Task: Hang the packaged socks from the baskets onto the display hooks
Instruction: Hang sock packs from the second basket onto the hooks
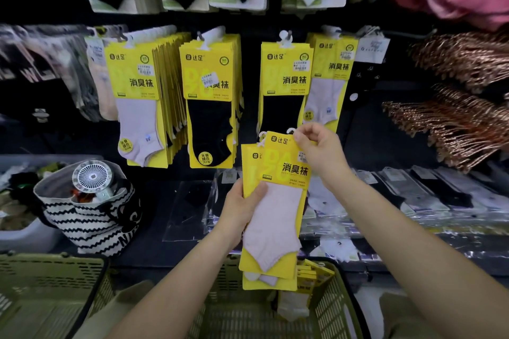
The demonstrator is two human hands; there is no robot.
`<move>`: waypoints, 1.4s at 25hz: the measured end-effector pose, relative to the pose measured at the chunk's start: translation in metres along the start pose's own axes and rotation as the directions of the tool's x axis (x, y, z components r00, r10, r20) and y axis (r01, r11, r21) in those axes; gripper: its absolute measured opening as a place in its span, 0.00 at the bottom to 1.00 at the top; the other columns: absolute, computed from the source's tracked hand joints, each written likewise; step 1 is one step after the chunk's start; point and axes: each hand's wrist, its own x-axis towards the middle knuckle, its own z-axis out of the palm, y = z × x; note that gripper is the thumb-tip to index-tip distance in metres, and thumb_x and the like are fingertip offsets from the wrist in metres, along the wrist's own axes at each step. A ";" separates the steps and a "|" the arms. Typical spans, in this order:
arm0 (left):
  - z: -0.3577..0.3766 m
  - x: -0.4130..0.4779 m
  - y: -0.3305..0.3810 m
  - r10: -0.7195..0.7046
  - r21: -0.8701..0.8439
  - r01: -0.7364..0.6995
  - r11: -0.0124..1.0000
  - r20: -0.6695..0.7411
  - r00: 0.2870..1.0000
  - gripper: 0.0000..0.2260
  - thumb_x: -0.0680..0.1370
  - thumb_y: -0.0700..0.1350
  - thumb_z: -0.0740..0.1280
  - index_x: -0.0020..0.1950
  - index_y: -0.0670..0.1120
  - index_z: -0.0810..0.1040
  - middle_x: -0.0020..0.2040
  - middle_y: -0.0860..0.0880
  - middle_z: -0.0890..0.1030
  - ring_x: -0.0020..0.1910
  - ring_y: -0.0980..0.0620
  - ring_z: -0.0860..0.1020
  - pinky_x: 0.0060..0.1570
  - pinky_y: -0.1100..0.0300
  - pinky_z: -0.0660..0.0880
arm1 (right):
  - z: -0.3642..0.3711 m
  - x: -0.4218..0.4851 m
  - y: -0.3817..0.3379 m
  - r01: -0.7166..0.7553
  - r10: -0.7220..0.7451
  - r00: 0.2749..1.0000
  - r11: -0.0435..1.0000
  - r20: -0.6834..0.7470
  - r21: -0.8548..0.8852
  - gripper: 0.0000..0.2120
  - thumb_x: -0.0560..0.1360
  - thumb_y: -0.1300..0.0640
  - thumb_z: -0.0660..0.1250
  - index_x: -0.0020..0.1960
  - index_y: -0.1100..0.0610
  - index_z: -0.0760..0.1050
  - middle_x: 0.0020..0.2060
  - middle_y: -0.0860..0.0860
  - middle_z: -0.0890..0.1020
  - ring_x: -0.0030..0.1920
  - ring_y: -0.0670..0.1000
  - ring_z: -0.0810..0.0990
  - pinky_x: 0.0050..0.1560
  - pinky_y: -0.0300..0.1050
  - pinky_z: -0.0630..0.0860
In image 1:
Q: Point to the row black socks peach cuffs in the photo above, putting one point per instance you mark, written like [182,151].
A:
[36,72]

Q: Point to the white plastic bin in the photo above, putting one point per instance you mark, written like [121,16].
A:
[28,239]

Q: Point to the green basket black rim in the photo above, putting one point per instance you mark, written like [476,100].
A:
[246,319]

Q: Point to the black white zigzag tote bag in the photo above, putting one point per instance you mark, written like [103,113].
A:
[91,223]

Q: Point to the clear price tag holder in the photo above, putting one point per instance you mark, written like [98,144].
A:
[371,48]

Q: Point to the bunch yellow sock packets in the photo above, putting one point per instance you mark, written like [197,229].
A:
[334,56]
[206,72]
[131,72]

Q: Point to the yellow packet pink sock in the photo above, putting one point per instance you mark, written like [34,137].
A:
[274,223]

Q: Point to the olive trousers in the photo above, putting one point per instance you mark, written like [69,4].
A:
[119,311]

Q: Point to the row of clear bagged socks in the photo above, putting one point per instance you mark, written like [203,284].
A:
[413,191]

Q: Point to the person's right hand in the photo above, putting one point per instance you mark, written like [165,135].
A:
[326,156]

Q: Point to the bunch of pastel sock packs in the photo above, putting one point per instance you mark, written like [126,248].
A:
[101,88]

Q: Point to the person's right forearm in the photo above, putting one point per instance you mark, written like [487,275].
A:
[429,255]

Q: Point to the person's left hand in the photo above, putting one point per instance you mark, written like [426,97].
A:
[236,215]

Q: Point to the person's left forearm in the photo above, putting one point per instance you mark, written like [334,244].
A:
[171,295]

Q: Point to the white tipped peg hook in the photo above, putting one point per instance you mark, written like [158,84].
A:
[153,35]

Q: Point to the yellow packet black sock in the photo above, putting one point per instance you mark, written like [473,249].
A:
[284,72]

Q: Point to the heap of copper hangers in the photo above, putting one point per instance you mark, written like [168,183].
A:
[469,124]

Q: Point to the green shopping basket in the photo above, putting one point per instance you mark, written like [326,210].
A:
[47,267]

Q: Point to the yellow hooked sock packet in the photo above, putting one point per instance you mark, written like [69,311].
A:
[250,164]

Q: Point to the white handheld fan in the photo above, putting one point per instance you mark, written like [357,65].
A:
[92,177]

